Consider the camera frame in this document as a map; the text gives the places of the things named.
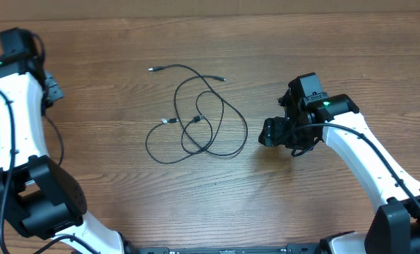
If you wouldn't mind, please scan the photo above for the thin black USB cable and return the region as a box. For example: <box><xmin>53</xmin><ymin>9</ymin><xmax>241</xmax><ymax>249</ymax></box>
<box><xmin>0</xmin><ymin>104</ymin><xmax>65</xmax><ymax>167</ymax></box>

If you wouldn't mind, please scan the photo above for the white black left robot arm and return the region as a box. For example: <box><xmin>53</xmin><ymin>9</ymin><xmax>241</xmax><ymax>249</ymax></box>
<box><xmin>0</xmin><ymin>28</ymin><xmax>136</xmax><ymax>253</ymax></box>

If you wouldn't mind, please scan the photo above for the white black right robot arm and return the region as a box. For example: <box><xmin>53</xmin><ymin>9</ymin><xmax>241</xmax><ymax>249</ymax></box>
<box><xmin>258</xmin><ymin>73</ymin><xmax>420</xmax><ymax>254</ymax></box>

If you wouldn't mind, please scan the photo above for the brown cardboard wall panel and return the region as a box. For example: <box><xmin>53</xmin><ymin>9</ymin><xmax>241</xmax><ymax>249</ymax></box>
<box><xmin>0</xmin><ymin>0</ymin><xmax>420</xmax><ymax>22</ymax></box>

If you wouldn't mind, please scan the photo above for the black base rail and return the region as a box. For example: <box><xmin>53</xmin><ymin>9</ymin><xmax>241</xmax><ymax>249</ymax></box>
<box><xmin>136</xmin><ymin>243</ymin><xmax>327</xmax><ymax>254</ymax></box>

